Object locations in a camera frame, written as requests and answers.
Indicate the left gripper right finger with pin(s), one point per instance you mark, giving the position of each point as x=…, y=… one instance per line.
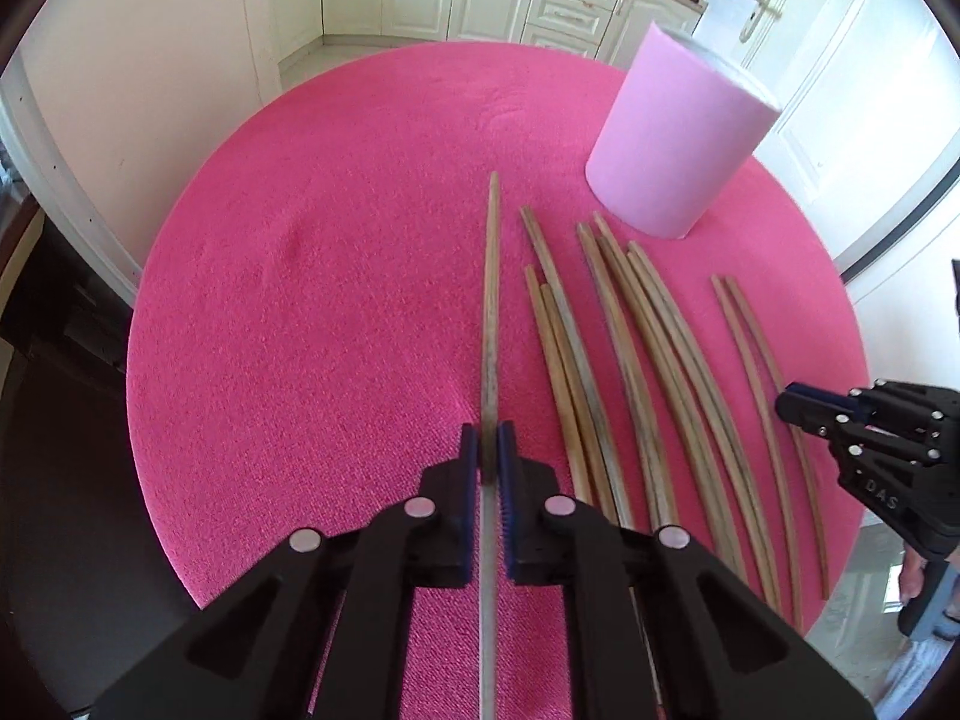
x=656, y=625

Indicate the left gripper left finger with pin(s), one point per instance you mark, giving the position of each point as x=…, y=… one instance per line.
x=319, y=627

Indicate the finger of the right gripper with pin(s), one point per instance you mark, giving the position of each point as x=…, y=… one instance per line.
x=815, y=411
x=799, y=396

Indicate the person's right hand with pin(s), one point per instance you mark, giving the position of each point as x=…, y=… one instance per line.
x=911, y=580

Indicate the pink cylindrical utensil holder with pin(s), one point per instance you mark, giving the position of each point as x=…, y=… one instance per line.
x=683, y=123

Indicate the pink round table mat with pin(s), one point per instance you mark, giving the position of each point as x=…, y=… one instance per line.
x=307, y=332

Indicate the white sliding door panel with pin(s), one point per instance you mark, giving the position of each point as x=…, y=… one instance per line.
x=109, y=107

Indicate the white door with handle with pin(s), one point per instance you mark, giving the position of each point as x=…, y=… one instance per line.
x=799, y=51

